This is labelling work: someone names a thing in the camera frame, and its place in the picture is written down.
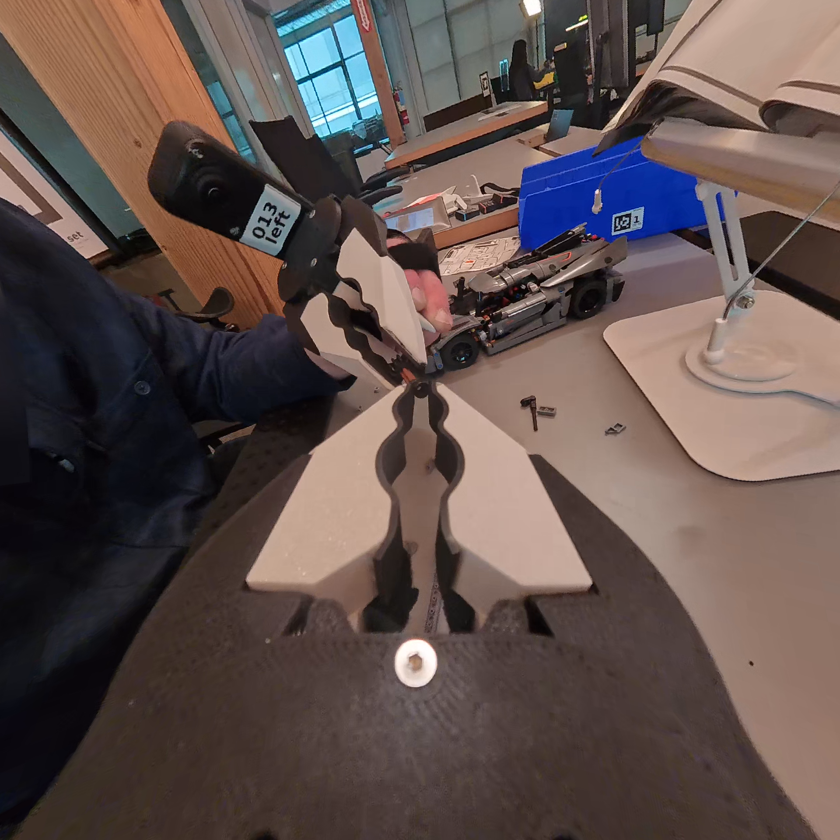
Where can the open instruction book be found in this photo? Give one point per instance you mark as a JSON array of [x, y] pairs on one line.
[[722, 52]]

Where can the white book stand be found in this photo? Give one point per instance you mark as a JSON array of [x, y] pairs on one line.
[[754, 407]]

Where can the black dimpled fabric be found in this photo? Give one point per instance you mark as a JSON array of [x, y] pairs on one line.
[[282, 433]]

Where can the black chair armrest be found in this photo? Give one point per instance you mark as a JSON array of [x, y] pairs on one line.
[[210, 308]]

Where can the long wooden table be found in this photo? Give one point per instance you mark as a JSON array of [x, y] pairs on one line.
[[459, 131]]

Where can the blue bin with marker tag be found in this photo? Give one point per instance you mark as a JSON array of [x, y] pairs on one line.
[[577, 190]]

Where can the grey laptop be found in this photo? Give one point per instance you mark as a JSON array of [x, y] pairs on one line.
[[559, 124]]

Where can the wooden pillar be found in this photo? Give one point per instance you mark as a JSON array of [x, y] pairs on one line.
[[131, 131]]

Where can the black lego axle connector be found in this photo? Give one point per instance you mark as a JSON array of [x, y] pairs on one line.
[[529, 410]]

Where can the person's left hand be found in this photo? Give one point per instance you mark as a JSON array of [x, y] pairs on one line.
[[430, 302]]

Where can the black mesh chair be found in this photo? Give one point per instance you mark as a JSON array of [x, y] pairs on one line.
[[315, 157]]

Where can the white sticker sheet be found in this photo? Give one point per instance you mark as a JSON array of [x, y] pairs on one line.
[[479, 256]]

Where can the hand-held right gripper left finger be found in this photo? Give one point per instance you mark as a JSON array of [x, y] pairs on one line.
[[315, 525]]

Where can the framed wall poster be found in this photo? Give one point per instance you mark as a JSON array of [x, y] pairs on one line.
[[39, 203]]

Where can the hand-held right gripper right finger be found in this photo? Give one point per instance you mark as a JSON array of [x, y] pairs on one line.
[[518, 525]]

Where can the red fire extinguisher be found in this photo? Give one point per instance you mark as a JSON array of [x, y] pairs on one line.
[[401, 105]]

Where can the person's left forearm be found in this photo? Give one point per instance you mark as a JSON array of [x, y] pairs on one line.
[[262, 367]]

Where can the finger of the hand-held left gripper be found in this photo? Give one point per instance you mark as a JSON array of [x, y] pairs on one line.
[[334, 348], [387, 295]]

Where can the wooden tray with tablet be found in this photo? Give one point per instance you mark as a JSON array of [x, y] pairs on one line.
[[420, 220]]

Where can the dark lego car model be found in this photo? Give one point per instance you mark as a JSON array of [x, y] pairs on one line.
[[525, 295]]

